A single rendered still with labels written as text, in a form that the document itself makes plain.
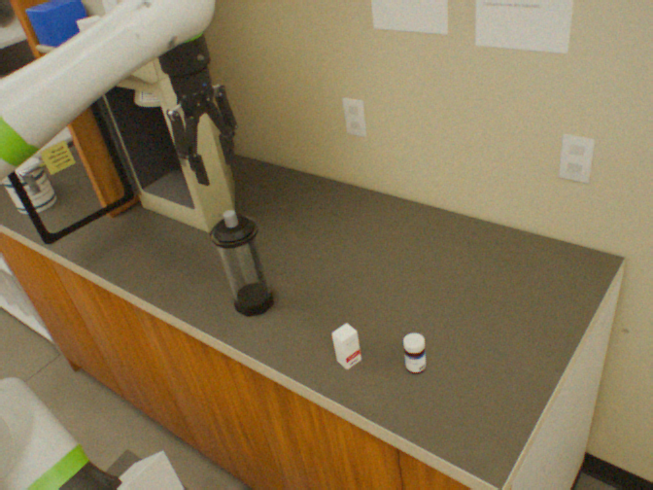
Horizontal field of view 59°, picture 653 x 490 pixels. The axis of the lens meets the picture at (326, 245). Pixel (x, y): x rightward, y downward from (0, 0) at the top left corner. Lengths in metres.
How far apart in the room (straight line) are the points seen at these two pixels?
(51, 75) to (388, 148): 1.02
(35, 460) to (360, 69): 1.21
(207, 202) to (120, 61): 0.82
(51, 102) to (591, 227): 1.21
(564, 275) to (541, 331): 0.19
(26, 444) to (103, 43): 0.59
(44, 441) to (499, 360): 0.84
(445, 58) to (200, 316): 0.87
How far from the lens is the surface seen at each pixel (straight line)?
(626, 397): 1.92
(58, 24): 1.64
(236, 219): 1.30
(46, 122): 0.97
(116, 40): 0.95
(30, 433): 0.98
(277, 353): 1.32
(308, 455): 1.58
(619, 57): 1.36
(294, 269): 1.52
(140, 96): 1.70
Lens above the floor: 1.88
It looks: 37 degrees down
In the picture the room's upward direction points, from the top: 10 degrees counter-clockwise
